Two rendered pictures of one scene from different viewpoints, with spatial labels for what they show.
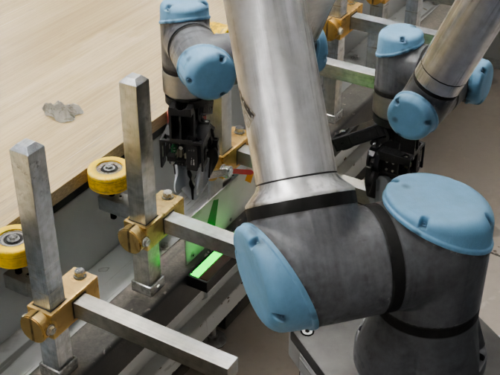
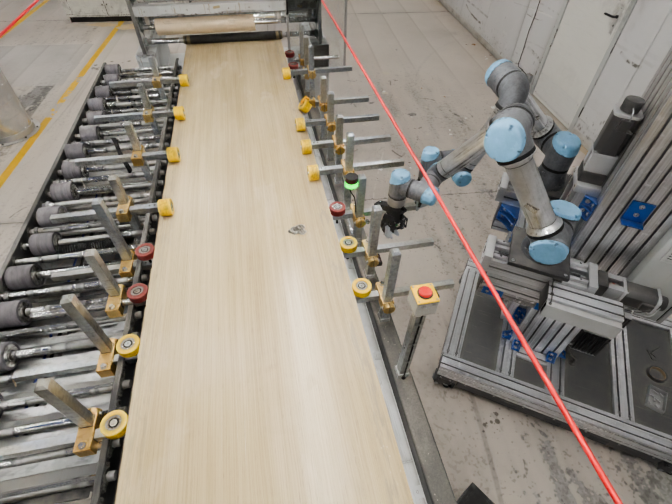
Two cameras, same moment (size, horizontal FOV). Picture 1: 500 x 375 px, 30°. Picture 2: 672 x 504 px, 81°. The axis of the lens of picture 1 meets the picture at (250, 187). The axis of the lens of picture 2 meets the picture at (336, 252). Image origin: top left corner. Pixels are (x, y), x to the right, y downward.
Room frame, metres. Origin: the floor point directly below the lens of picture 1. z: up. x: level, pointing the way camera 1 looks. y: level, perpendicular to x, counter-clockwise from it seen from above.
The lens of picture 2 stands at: (0.56, 1.13, 2.17)
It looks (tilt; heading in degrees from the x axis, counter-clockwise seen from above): 47 degrees down; 317
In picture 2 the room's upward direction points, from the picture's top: 1 degrees clockwise
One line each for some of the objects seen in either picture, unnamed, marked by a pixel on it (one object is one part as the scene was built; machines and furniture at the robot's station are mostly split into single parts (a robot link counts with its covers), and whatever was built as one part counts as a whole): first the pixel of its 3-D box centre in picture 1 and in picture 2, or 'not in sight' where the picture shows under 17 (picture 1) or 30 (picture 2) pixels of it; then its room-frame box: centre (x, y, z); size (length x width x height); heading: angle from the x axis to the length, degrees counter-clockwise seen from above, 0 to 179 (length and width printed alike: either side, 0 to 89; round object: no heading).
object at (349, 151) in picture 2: not in sight; (348, 174); (1.77, -0.07, 0.94); 0.03 x 0.03 x 0.48; 60
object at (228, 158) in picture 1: (224, 154); (357, 215); (1.58, 0.05, 0.85); 0.13 x 0.06 x 0.05; 150
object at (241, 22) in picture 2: not in sight; (231, 23); (3.86, -0.67, 1.05); 1.43 x 0.12 x 0.12; 60
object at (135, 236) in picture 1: (151, 222); (370, 253); (1.36, 0.18, 0.83); 0.13 x 0.06 x 0.05; 150
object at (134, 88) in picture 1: (142, 200); (372, 247); (1.34, 0.19, 0.89); 0.03 x 0.03 x 0.48; 60
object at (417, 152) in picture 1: (395, 143); not in sight; (1.42, -0.26, 0.97); 0.09 x 0.08 x 0.12; 59
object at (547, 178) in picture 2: not in sight; (551, 172); (1.01, -0.65, 1.09); 0.15 x 0.15 x 0.10
